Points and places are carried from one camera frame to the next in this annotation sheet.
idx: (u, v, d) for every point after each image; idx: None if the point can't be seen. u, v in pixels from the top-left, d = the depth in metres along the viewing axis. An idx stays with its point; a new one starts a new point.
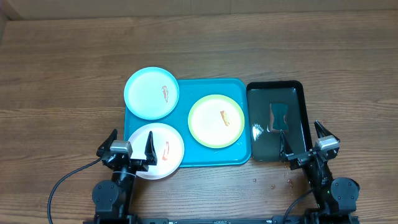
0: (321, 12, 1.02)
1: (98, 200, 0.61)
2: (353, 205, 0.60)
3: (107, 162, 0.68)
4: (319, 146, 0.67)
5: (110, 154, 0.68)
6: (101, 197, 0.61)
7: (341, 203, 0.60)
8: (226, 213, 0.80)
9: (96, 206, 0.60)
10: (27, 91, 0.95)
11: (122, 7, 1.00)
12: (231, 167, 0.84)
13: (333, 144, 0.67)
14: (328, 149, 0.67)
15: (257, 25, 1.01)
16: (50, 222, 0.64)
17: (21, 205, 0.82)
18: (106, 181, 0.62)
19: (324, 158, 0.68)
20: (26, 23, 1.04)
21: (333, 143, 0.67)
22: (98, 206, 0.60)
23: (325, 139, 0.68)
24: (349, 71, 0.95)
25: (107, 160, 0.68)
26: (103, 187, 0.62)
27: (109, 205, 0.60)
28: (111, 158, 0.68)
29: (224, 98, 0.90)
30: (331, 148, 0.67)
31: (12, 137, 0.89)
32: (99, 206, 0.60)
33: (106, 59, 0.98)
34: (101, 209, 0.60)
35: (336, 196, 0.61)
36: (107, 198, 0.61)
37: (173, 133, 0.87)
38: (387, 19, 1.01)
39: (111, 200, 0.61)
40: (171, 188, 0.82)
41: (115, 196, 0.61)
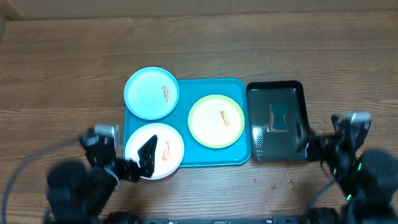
0: (321, 12, 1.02)
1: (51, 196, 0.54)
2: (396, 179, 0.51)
3: (86, 142, 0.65)
4: (351, 117, 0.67)
5: (92, 134, 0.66)
6: (55, 193, 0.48)
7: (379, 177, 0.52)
8: (226, 213, 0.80)
9: (53, 208, 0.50)
10: (27, 91, 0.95)
11: (122, 7, 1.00)
12: (231, 167, 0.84)
13: (362, 117, 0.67)
14: (359, 121, 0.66)
15: (257, 25, 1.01)
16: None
17: (22, 205, 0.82)
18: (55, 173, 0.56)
19: (352, 134, 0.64)
20: (26, 23, 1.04)
21: (362, 116, 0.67)
22: (56, 207, 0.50)
23: (357, 114, 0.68)
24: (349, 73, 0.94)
25: (87, 139, 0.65)
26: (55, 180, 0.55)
27: (60, 199, 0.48)
28: (92, 139, 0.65)
29: (224, 98, 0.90)
30: (362, 121, 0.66)
31: (12, 137, 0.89)
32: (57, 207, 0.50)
33: (106, 59, 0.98)
34: (58, 208, 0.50)
35: (371, 168, 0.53)
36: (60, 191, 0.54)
37: (173, 133, 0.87)
38: (387, 18, 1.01)
39: None
40: (171, 188, 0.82)
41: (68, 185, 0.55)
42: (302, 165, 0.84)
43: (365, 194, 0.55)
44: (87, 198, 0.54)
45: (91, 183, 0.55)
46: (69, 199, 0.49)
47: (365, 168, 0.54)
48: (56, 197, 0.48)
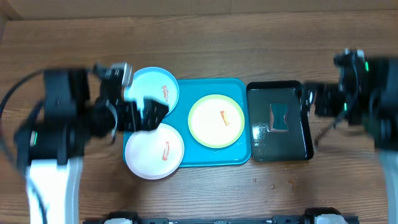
0: (321, 12, 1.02)
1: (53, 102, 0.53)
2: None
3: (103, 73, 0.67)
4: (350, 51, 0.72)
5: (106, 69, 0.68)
6: (51, 78, 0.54)
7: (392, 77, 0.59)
8: (226, 213, 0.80)
9: (47, 91, 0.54)
10: (27, 91, 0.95)
11: (122, 7, 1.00)
12: (231, 167, 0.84)
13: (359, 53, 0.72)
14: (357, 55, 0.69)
15: (257, 25, 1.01)
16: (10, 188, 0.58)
17: (22, 205, 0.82)
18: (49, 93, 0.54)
19: (355, 58, 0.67)
20: (26, 23, 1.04)
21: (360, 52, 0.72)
22: (51, 91, 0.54)
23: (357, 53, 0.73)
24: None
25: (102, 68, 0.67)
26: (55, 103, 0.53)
27: (59, 78, 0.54)
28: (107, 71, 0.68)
29: (224, 97, 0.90)
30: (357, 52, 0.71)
31: (13, 137, 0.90)
32: (52, 95, 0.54)
33: (107, 60, 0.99)
34: (54, 85, 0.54)
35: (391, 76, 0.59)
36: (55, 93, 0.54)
37: (173, 132, 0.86)
38: (387, 19, 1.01)
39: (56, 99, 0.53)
40: (171, 188, 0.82)
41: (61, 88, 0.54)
42: (302, 165, 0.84)
43: (388, 88, 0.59)
44: (77, 98, 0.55)
45: (84, 91, 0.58)
46: (67, 78, 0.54)
47: (387, 61, 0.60)
48: (58, 79, 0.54)
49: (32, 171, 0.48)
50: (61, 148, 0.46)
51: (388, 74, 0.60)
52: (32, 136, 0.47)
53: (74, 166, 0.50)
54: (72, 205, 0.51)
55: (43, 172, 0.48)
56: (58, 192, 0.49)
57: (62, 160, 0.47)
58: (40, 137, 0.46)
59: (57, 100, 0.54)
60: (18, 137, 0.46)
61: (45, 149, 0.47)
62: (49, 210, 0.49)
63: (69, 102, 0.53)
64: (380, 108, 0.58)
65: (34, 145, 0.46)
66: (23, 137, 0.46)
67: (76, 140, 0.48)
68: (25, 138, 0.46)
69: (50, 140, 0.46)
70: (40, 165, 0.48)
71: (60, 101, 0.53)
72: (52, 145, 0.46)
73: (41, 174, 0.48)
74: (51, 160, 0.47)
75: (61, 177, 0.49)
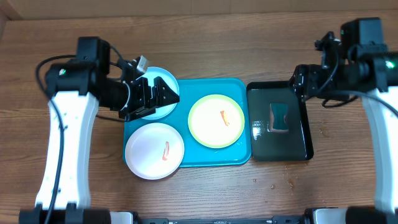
0: (321, 12, 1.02)
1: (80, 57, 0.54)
2: (382, 40, 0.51)
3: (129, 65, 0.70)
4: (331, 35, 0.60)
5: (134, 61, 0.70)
6: (84, 40, 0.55)
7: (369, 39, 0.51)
8: (226, 213, 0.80)
9: (77, 50, 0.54)
10: (27, 91, 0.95)
11: (122, 7, 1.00)
12: (231, 167, 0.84)
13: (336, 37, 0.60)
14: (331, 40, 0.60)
15: (257, 25, 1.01)
16: None
17: (22, 205, 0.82)
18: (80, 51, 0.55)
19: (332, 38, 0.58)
20: (26, 23, 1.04)
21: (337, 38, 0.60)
22: (80, 50, 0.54)
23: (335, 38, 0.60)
24: None
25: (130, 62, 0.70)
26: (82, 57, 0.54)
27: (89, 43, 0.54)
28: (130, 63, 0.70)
29: (224, 97, 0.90)
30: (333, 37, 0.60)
31: (13, 137, 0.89)
32: (81, 53, 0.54)
33: None
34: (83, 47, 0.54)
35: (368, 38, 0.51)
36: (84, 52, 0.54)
37: (172, 132, 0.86)
38: (387, 18, 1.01)
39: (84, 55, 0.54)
40: (171, 188, 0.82)
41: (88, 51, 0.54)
42: (302, 165, 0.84)
43: (364, 43, 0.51)
44: (102, 59, 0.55)
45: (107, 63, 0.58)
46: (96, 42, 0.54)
47: (357, 21, 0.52)
48: (88, 41, 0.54)
49: (57, 97, 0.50)
50: (83, 86, 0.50)
51: (360, 32, 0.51)
52: (60, 72, 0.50)
53: (93, 101, 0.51)
54: (87, 131, 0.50)
55: (68, 98, 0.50)
56: (74, 118, 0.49)
57: (82, 93, 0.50)
58: (66, 73, 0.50)
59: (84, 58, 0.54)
60: (49, 73, 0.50)
61: (69, 83, 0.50)
62: (66, 129, 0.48)
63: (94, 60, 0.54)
64: (358, 60, 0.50)
65: (61, 80, 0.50)
66: (53, 74, 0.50)
67: (96, 83, 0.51)
68: (55, 73, 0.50)
69: (75, 74, 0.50)
70: (65, 93, 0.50)
71: (86, 58, 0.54)
72: (76, 81, 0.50)
73: (64, 99, 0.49)
74: (73, 92, 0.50)
75: (83, 102, 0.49)
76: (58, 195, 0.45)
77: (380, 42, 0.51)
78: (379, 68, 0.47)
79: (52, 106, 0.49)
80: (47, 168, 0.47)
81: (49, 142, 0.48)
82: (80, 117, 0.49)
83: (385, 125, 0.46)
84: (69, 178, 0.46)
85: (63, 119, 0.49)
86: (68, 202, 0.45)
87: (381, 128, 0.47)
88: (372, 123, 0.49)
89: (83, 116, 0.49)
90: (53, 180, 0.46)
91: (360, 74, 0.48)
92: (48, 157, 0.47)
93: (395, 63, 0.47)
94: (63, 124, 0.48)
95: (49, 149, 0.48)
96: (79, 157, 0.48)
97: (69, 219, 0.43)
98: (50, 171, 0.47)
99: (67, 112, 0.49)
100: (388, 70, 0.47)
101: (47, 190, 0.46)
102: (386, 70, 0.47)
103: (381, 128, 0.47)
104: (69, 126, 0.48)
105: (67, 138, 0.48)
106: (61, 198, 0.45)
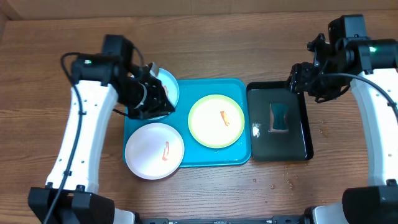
0: (321, 13, 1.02)
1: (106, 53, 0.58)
2: (365, 33, 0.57)
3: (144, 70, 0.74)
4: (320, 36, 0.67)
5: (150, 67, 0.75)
6: (111, 37, 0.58)
7: (352, 31, 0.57)
8: (226, 213, 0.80)
9: (104, 46, 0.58)
10: (27, 91, 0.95)
11: (122, 7, 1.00)
12: (231, 167, 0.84)
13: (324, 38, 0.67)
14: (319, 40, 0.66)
15: (257, 25, 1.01)
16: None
17: (22, 205, 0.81)
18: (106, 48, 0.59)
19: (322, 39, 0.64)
20: (27, 23, 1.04)
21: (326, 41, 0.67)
22: (106, 46, 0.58)
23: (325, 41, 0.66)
24: None
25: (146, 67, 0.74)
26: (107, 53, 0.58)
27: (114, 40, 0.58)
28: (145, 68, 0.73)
29: (224, 98, 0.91)
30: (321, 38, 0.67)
31: (13, 137, 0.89)
32: (106, 49, 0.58)
33: None
34: (109, 45, 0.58)
35: (353, 33, 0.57)
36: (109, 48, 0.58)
37: (173, 132, 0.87)
38: (387, 19, 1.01)
39: (109, 51, 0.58)
40: (171, 188, 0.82)
41: (114, 48, 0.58)
42: (302, 165, 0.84)
43: (349, 36, 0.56)
44: (125, 56, 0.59)
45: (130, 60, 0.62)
46: (122, 40, 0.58)
47: (341, 18, 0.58)
48: (114, 38, 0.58)
49: (80, 84, 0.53)
50: (105, 76, 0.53)
51: (345, 27, 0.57)
52: (86, 62, 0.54)
53: (113, 92, 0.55)
54: (102, 120, 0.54)
55: (89, 86, 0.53)
56: (93, 108, 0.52)
57: (104, 83, 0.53)
58: (91, 63, 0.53)
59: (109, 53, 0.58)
60: (76, 61, 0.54)
61: (92, 72, 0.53)
62: (85, 115, 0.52)
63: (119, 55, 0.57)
64: (345, 48, 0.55)
65: (86, 69, 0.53)
66: (79, 63, 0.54)
67: (118, 76, 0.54)
68: (81, 63, 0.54)
69: (99, 65, 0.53)
70: (87, 81, 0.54)
71: (111, 53, 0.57)
72: (99, 71, 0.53)
73: (86, 88, 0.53)
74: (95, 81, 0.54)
75: (103, 91, 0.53)
76: (69, 177, 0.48)
77: (364, 34, 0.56)
78: (363, 54, 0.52)
79: (74, 91, 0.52)
80: (62, 150, 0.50)
81: (68, 126, 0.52)
82: (99, 105, 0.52)
83: (372, 104, 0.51)
84: (81, 162, 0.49)
85: (84, 106, 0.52)
86: (76, 185, 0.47)
87: (369, 108, 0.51)
88: (362, 106, 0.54)
89: (102, 104, 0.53)
90: (66, 162, 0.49)
91: (347, 60, 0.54)
92: (65, 139, 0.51)
93: (378, 48, 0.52)
94: (83, 109, 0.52)
95: (67, 132, 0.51)
96: (94, 143, 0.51)
97: (76, 203, 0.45)
98: (64, 153, 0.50)
99: (87, 99, 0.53)
100: (370, 55, 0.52)
101: (59, 170, 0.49)
102: (369, 55, 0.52)
103: (369, 107, 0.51)
104: (87, 113, 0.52)
105: (84, 124, 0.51)
106: (71, 180, 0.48)
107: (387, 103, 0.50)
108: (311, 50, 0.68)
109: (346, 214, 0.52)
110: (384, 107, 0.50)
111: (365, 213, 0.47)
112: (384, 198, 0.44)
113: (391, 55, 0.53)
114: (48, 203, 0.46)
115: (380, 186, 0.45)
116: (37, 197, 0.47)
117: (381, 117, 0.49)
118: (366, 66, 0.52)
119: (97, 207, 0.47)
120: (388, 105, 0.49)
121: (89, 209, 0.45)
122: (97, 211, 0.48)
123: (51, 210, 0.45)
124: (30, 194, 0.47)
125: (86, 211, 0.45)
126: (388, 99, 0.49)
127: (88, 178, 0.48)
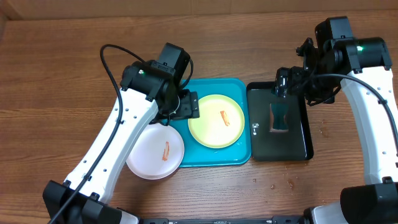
0: (321, 13, 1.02)
1: (163, 63, 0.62)
2: (351, 33, 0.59)
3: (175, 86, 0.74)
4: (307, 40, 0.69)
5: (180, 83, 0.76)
6: (170, 48, 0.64)
7: (338, 34, 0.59)
8: (226, 213, 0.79)
9: (161, 56, 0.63)
10: (27, 91, 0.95)
11: (122, 7, 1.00)
12: (231, 167, 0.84)
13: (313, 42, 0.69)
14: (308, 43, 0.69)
15: (257, 25, 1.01)
16: None
17: (21, 205, 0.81)
18: (160, 58, 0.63)
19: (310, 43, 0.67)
20: (27, 23, 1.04)
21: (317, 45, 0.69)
22: (163, 56, 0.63)
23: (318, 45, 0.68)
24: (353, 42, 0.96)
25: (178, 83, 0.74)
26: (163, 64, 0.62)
27: (172, 51, 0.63)
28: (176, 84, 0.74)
29: (224, 98, 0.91)
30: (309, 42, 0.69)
31: (13, 137, 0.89)
32: (162, 58, 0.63)
33: (106, 59, 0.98)
34: (167, 55, 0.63)
35: (339, 35, 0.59)
36: (165, 59, 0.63)
37: (173, 133, 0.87)
38: (387, 19, 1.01)
39: (165, 63, 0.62)
40: (171, 188, 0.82)
41: (170, 61, 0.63)
42: (302, 165, 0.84)
43: (335, 37, 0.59)
44: (178, 69, 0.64)
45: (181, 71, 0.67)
46: (180, 51, 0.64)
47: (327, 21, 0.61)
48: (173, 50, 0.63)
49: (127, 92, 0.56)
50: (153, 89, 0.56)
51: (331, 29, 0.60)
52: (139, 71, 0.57)
53: (154, 107, 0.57)
54: (135, 132, 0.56)
55: (134, 96, 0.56)
56: (131, 120, 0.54)
57: (150, 97, 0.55)
58: (145, 74, 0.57)
59: (163, 63, 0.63)
60: (130, 68, 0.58)
61: (143, 83, 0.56)
62: (122, 124, 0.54)
63: (172, 68, 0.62)
64: (333, 48, 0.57)
65: (137, 79, 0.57)
66: (133, 71, 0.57)
67: (165, 93, 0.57)
68: (135, 71, 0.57)
69: (152, 78, 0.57)
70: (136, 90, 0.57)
71: (166, 65, 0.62)
72: (150, 83, 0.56)
73: (131, 96, 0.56)
74: (143, 91, 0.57)
75: (145, 105, 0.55)
76: (87, 181, 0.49)
77: (350, 35, 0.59)
78: (351, 53, 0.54)
79: (119, 99, 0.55)
80: (90, 152, 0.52)
81: (104, 129, 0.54)
82: (138, 117, 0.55)
83: (364, 102, 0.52)
84: (103, 170, 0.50)
85: (124, 114, 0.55)
86: (91, 193, 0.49)
87: (360, 106, 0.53)
88: (353, 104, 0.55)
89: (142, 117, 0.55)
90: (90, 165, 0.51)
91: (336, 61, 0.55)
92: (97, 142, 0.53)
93: (365, 48, 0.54)
94: (122, 118, 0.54)
95: (101, 134, 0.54)
96: (122, 154, 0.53)
97: (87, 208, 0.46)
98: (91, 156, 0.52)
99: (129, 109, 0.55)
100: (357, 53, 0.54)
101: (81, 172, 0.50)
102: (356, 52, 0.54)
103: (361, 106, 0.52)
104: (125, 122, 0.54)
105: (119, 132, 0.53)
106: (89, 185, 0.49)
107: (377, 101, 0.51)
108: (300, 55, 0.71)
109: (344, 211, 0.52)
110: (375, 104, 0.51)
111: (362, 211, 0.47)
112: (380, 196, 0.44)
113: (378, 53, 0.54)
114: (61, 201, 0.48)
115: (377, 185, 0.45)
116: (52, 191, 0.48)
117: (372, 115, 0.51)
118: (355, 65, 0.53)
119: (107, 214, 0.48)
120: (379, 102, 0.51)
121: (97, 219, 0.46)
122: (105, 221, 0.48)
123: (61, 210, 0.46)
124: (48, 186, 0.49)
125: (94, 218, 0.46)
126: (379, 96, 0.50)
127: (104, 188, 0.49)
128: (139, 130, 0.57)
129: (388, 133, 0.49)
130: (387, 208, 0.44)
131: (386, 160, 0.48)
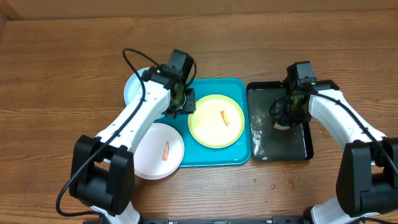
0: (321, 12, 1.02)
1: (171, 66, 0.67)
2: (313, 74, 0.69)
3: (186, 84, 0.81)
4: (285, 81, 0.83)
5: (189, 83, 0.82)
6: (177, 53, 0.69)
7: (302, 76, 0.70)
8: (226, 213, 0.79)
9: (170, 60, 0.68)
10: (27, 91, 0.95)
11: (123, 7, 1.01)
12: (231, 167, 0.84)
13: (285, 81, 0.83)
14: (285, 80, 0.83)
15: (257, 25, 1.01)
16: (56, 206, 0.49)
17: (21, 205, 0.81)
18: (170, 61, 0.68)
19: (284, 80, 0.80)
20: (26, 23, 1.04)
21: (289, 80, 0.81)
22: (173, 60, 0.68)
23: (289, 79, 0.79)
24: (351, 46, 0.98)
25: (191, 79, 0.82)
26: (170, 68, 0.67)
27: (179, 55, 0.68)
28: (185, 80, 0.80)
29: (224, 98, 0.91)
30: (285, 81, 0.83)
31: (12, 137, 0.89)
32: (171, 63, 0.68)
33: (106, 59, 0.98)
34: (174, 60, 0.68)
35: (303, 76, 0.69)
36: (173, 63, 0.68)
37: (173, 133, 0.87)
38: (387, 18, 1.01)
39: (173, 66, 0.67)
40: (171, 188, 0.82)
41: (178, 65, 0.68)
42: (302, 165, 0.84)
43: (300, 78, 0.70)
44: (185, 70, 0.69)
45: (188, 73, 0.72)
46: (186, 56, 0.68)
47: (295, 64, 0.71)
48: (180, 55, 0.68)
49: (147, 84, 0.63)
50: (168, 84, 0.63)
51: (296, 72, 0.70)
52: (157, 72, 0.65)
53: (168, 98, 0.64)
54: (153, 112, 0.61)
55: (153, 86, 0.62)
56: (150, 102, 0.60)
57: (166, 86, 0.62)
58: (161, 73, 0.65)
59: (172, 66, 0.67)
60: (148, 70, 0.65)
61: (160, 79, 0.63)
62: (145, 102, 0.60)
63: (179, 70, 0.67)
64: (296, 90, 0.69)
65: (155, 76, 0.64)
66: (151, 72, 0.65)
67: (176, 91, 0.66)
68: (152, 72, 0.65)
69: (166, 76, 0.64)
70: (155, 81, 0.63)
71: (175, 68, 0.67)
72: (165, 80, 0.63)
73: (152, 84, 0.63)
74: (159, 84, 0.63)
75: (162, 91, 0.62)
76: (117, 137, 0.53)
77: (312, 75, 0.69)
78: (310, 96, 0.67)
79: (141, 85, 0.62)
80: (118, 118, 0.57)
81: (128, 107, 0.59)
82: (158, 99, 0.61)
83: (327, 109, 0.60)
84: (130, 130, 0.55)
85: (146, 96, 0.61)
86: (121, 144, 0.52)
87: (326, 112, 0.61)
88: (323, 116, 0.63)
89: (161, 99, 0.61)
90: (118, 126, 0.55)
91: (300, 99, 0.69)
92: (124, 112, 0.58)
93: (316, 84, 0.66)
94: (145, 98, 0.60)
95: (125, 109, 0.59)
96: (142, 126, 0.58)
97: (115, 158, 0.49)
98: (119, 120, 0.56)
99: (150, 93, 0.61)
100: (313, 86, 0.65)
101: (111, 130, 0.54)
102: (313, 87, 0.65)
103: (324, 111, 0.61)
104: (148, 101, 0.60)
105: (142, 108, 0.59)
106: (118, 140, 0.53)
107: (334, 103, 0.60)
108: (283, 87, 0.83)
109: (342, 206, 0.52)
110: (334, 107, 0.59)
111: (351, 181, 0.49)
112: (353, 148, 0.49)
113: (327, 84, 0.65)
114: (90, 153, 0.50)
115: (347, 144, 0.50)
116: (83, 145, 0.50)
117: (335, 112, 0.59)
118: (314, 91, 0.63)
119: (128, 175, 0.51)
120: (336, 104, 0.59)
121: (125, 167, 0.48)
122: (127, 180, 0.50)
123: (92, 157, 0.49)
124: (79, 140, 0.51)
125: (121, 168, 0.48)
126: (331, 99, 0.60)
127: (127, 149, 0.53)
128: (153, 114, 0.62)
129: (349, 118, 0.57)
130: (367, 162, 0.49)
131: (355, 132, 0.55)
